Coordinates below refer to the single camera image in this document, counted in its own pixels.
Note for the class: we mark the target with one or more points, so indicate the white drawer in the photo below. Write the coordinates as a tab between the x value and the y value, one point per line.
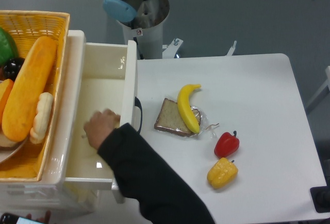
108	84

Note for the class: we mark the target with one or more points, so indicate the black sleeved forearm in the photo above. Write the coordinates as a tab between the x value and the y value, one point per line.
142	174

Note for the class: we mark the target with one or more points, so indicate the white drawer cabinet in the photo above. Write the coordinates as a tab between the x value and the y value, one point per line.
52	192

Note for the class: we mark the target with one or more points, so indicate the person's right hand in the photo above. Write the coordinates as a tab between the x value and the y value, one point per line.
99	128

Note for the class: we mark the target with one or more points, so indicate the person's left hand fingertips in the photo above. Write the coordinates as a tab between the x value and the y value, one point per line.
44	219

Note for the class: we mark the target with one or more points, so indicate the yellow toy banana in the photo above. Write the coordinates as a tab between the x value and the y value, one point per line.
184	107

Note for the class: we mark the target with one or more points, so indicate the red toy bell pepper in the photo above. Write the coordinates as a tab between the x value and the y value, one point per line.
226	145

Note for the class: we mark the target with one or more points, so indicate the wrapped bread slice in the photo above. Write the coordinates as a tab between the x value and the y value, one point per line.
169	120

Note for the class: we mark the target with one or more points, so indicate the yellow toy bell pepper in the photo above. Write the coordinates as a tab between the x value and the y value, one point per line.
222	173

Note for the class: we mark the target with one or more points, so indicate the black device at table edge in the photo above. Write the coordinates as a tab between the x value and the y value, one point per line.
320	198

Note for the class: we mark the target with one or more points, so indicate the yellow wicker basket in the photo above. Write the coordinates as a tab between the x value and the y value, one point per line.
26	27

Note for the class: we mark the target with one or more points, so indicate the orange toy baguette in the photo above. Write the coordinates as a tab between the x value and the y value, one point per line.
20	109

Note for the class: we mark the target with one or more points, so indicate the white toy pastry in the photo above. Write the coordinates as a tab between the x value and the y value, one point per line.
40	124

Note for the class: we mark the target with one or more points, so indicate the green toy vegetable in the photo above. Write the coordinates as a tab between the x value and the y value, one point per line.
8	49

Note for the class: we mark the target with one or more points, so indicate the black toy berry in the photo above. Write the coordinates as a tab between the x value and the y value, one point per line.
12	67

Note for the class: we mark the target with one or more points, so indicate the orange toy fruit slice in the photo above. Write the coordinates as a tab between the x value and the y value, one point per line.
6	87

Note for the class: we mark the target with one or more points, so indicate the white plate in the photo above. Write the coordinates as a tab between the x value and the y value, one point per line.
7	152

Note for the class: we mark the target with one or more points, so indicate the black smartphone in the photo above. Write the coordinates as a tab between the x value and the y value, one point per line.
8	218

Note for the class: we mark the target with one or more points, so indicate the white furniture frame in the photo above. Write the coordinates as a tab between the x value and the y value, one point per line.
319	94

